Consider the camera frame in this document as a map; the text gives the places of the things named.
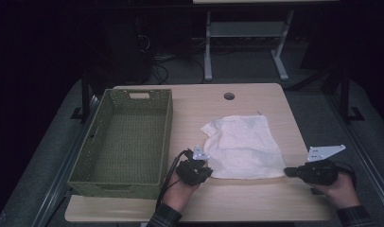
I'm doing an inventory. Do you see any black metal stand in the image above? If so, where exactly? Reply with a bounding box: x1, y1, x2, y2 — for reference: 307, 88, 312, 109
337, 64, 365, 125
70, 72, 94, 123

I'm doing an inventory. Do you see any aluminium floor rail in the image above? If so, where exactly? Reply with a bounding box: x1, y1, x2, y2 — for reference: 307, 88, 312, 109
325, 94, 384, 218
30, 94, 100, 227

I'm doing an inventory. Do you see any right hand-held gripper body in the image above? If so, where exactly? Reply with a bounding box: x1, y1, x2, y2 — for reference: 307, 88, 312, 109
296, 145, 346, 186

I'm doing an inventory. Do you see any green woven basket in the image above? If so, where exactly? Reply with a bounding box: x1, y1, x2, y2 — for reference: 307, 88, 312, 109
66, 88, 174, 201

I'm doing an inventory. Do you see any person's left hand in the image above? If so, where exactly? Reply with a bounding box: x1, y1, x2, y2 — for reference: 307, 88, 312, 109
162, 174, 200, 213

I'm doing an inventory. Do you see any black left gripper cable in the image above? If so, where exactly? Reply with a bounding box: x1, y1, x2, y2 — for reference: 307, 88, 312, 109
155, 149, 194, 209

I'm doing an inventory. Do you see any white metal desk frame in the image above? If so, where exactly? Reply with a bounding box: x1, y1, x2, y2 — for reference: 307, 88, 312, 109
192, 0, 340, 82

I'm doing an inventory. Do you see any person's right hand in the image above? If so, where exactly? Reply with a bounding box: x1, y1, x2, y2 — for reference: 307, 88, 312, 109
312, 171, 361, 211

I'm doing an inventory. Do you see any tangle of black floor cables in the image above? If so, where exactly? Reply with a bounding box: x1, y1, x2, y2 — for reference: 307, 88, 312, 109
136, 34, 207, 85

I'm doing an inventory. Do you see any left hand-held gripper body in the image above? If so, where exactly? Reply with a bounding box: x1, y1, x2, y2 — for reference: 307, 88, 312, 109
175, 145, 211, 186

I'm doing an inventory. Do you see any white towel with brown print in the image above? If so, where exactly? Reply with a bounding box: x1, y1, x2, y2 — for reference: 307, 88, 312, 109
200, 113, 288, 180

